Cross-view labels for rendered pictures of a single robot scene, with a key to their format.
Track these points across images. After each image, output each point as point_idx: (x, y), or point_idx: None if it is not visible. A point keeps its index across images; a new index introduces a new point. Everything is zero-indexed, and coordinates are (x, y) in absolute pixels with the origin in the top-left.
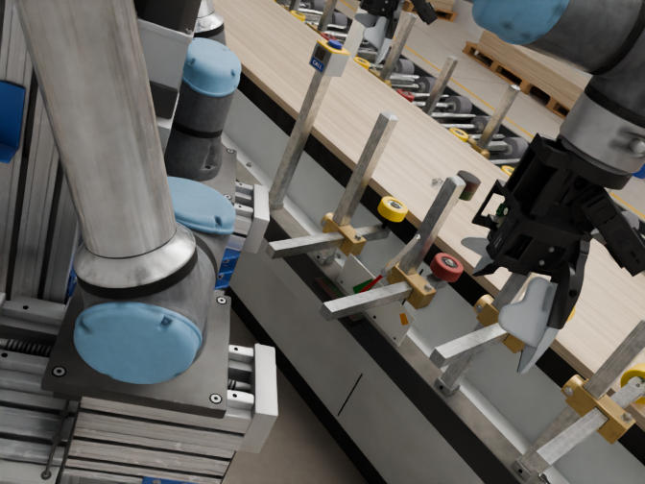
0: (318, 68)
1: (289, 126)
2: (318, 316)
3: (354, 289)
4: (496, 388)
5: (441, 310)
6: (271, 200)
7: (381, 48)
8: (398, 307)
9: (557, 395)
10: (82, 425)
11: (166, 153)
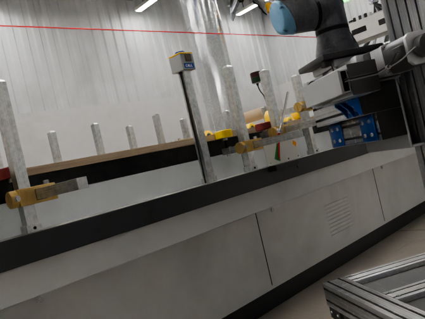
0: (191, 67)
1: (122, 168)
2: (269, 203)
3: (276, 158)
4: None
5: (258, 161)
6: (212, 175)
7: (265, 6)
8: (290, 141)
9: (297, 141)
10: None
11: (355, 40)
